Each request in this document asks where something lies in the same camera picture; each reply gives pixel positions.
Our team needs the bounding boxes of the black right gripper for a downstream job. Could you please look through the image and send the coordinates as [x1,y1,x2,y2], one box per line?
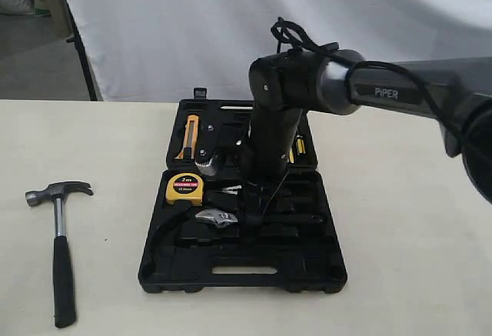
[240,147,288,225]

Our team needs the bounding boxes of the adjustable wrench black handle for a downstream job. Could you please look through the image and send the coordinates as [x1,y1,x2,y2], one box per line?
[195,208,325,229]

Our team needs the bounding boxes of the claw hammer black grip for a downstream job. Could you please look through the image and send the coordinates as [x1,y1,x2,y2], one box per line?
[25,181,94,329]

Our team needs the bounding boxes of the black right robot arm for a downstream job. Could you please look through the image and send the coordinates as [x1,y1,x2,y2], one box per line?
[244,49,491,199]

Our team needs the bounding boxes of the black plastic tool case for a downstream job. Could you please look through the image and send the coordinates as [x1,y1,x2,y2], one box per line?
[138,88,347,294]

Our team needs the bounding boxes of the yellow tape measure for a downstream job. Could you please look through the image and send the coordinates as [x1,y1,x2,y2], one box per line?
[165,173,204,206]

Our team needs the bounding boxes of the orange utility knife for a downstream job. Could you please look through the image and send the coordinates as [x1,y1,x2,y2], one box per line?
[175,115,199,160]

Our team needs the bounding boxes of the white backdrop cloth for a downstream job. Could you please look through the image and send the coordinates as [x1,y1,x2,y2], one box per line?
[67,0,491,102]

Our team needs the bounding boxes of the black backdrop stand pole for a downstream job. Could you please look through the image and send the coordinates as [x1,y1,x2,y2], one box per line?
[63,0,98,101]

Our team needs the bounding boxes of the brown cardboard box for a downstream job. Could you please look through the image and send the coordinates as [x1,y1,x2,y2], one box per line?
[47,0,73,39]

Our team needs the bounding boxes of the orange handled pliers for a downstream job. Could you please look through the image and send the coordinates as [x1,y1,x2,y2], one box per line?
[215,185,242,195]

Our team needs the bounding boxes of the black braided cable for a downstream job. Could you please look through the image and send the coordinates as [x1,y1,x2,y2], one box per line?
[270,16,477,145]

